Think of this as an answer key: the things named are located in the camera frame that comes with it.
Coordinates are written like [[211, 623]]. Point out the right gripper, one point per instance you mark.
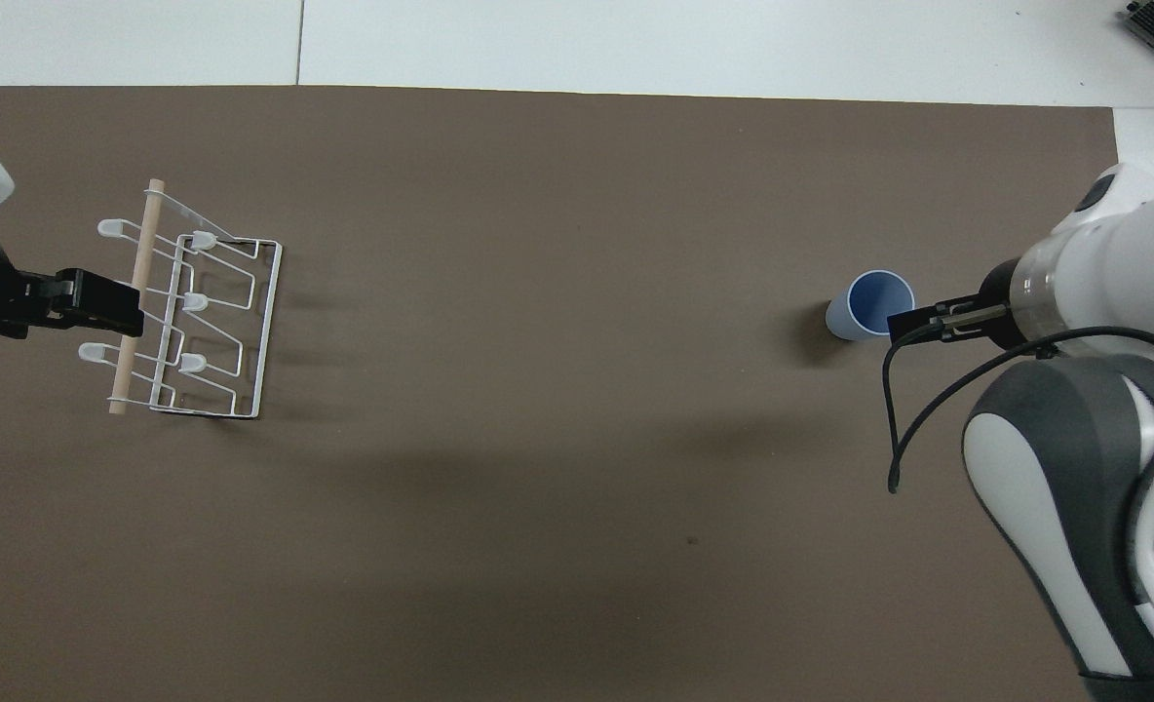
[[998, 307]]

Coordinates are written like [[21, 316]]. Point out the blue plastic cup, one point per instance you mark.
[[876, 295]]

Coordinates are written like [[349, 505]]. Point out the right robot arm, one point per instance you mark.
[[1123, 263]]

